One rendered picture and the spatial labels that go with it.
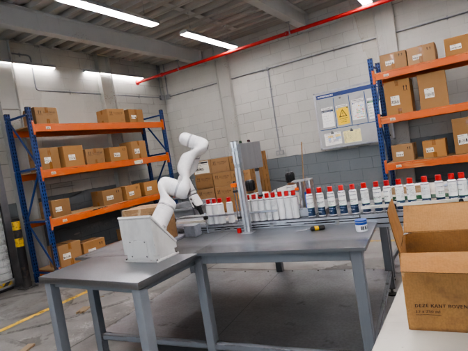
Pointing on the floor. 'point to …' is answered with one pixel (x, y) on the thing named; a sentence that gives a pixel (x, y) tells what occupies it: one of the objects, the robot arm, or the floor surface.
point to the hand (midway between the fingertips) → (200, 212)
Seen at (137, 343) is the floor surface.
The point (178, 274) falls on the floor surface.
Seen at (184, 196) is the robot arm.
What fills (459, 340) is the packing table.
